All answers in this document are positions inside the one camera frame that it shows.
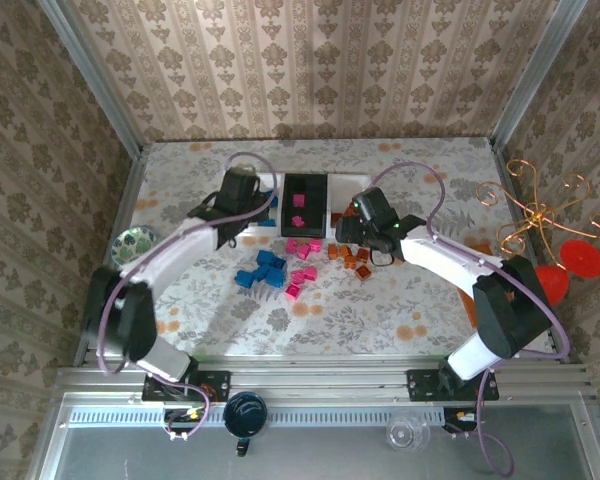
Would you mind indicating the blue lego brick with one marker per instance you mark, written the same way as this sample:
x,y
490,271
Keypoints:
x,y
276,278
279,263
274,201
244,278
265,257
261,272
267,223

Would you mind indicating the pink lego brick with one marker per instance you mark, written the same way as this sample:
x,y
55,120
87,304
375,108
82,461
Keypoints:
x,y
291,245
297,277
315,245
303,251
310,273
298,200
297,220
293,291

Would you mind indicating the black rectangular plastic container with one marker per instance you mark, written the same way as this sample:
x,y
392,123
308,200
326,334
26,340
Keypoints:
x,y
312,210

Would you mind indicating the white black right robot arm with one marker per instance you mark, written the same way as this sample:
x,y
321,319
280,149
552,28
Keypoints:
x,y
445,265

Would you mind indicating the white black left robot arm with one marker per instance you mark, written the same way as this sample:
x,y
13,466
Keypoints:
x,y
180,245

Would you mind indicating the orange flat plate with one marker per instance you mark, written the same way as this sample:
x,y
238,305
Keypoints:
x,y
481,248

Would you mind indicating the floral patterned tablecloth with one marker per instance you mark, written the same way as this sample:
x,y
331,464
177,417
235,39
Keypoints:
x,y
330,325

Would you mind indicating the green leaf patterned bowl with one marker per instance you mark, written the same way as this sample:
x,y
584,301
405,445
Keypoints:
x,y
130,247

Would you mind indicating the dark blue mug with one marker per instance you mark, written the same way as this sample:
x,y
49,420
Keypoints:
x,y
245,412

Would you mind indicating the red plastic goblet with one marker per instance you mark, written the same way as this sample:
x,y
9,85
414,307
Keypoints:
x,y
582,259

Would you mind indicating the clear plastic cup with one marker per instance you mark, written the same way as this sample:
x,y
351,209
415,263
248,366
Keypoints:
x,y
405,434

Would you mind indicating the grey metal tray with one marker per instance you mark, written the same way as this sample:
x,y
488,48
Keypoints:
x,y
330,460

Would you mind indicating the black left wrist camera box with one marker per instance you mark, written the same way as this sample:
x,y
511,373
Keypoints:
x,y
240,186

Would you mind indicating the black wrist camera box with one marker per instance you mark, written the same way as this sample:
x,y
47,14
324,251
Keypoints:
x,y
375,205
240,186

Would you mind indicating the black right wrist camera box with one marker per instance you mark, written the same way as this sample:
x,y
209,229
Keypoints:
x,y
375,205

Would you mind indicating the aluminium side frame rail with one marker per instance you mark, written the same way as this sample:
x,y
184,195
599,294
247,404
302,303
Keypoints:
x,y
130,190
504,165

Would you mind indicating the long aluminium frame rail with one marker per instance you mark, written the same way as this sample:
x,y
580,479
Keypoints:
x,y
320,380

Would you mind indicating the aluminium frame post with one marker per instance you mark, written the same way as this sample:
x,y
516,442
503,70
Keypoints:
x,y
535,75
91,75

